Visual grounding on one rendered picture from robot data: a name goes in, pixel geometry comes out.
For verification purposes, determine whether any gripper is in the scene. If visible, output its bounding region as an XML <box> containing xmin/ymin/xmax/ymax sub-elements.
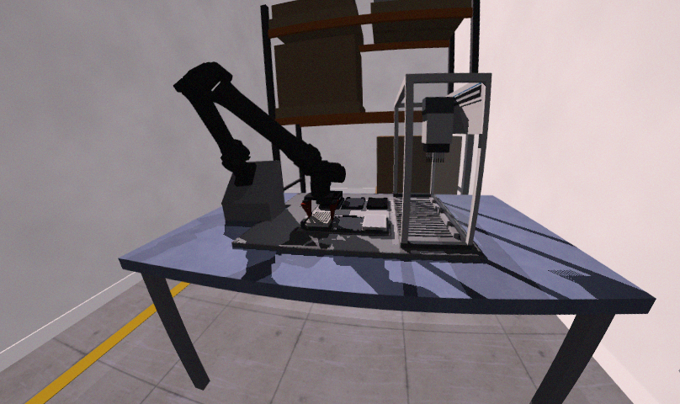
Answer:
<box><xmin>301</xmin><ymin>180</ymin><xmax>338</xmax><ymax>220</ymax></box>

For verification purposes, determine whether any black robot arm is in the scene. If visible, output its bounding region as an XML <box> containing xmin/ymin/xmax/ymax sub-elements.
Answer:
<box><xmin>173</xmin><ymin>61</ymin><xmax>346</xmax><ymax>195</ymax></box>

